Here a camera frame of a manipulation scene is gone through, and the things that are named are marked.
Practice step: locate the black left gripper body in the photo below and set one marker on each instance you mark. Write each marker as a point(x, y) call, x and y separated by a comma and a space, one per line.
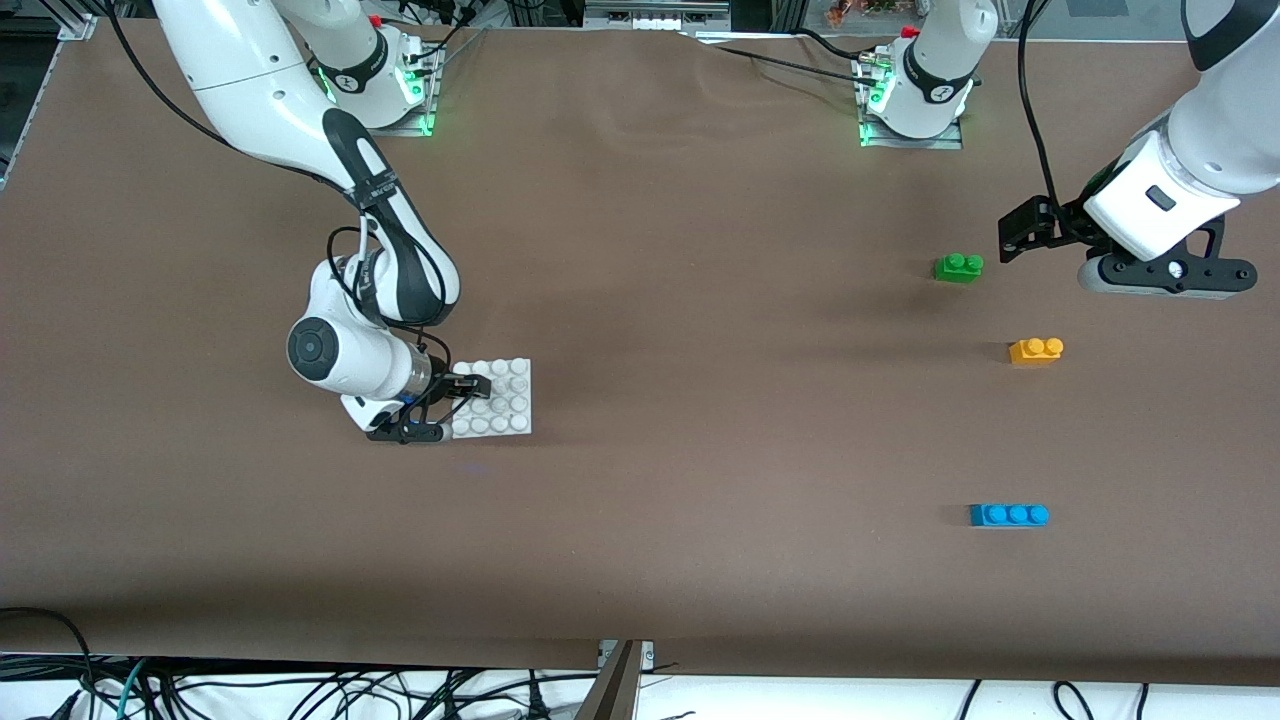
point(1069, 226)

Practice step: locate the white studded base plate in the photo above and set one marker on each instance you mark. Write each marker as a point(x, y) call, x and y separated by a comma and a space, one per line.
point(505, 400)

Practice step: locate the yellow two-stud block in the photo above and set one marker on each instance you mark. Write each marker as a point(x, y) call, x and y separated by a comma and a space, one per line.
point(1030, 353)

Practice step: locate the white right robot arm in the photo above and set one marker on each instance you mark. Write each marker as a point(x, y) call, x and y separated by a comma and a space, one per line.
point(260, 80)

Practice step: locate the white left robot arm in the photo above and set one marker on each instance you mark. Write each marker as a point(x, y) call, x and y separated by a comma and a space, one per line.
point(1215, 130)

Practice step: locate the green two-stud block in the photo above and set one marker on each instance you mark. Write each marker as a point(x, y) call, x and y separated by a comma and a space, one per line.
point(958, 270)

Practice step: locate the blue three-stud block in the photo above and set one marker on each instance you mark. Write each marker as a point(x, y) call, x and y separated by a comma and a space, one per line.
point(1005, 516)

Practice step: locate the brown table cover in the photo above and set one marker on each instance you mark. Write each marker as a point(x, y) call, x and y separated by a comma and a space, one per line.
point(640, 250)

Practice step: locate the colourful background object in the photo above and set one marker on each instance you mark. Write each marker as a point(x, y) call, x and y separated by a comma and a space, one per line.
point(860, 10)

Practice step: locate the white power strip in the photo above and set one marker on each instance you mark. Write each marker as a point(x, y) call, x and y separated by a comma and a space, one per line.
point(650, 22)

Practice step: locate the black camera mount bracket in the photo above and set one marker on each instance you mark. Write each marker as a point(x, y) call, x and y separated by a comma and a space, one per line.
point(1200, 283)
point(430, 433)

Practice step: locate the metal table leg bracket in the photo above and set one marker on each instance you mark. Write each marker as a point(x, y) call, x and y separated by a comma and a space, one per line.
point(615, 690)

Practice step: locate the aluminium frame rail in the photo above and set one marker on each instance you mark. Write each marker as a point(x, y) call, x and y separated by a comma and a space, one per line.
point(78, 22)

